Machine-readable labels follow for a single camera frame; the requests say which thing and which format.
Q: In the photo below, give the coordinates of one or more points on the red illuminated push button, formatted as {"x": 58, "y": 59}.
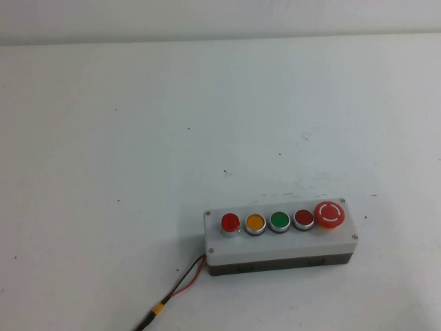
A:
{"x": 230, "y": 222}

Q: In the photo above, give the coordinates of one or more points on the yellow push button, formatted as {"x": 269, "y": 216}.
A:
{"x": 255, "y": 223}

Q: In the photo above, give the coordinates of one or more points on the green push button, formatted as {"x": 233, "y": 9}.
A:
{"x": 279, "y": 220}

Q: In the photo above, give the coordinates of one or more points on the dark red flat push button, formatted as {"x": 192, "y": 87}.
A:
{"x": 303, "y": 218}

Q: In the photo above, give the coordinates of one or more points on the grey push button control box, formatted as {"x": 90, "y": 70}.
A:
{"x": 282, "y": 246}

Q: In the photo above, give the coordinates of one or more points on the red emergency stop mushroom button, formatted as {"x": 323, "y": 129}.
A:
{"x": 329, "y": 212}

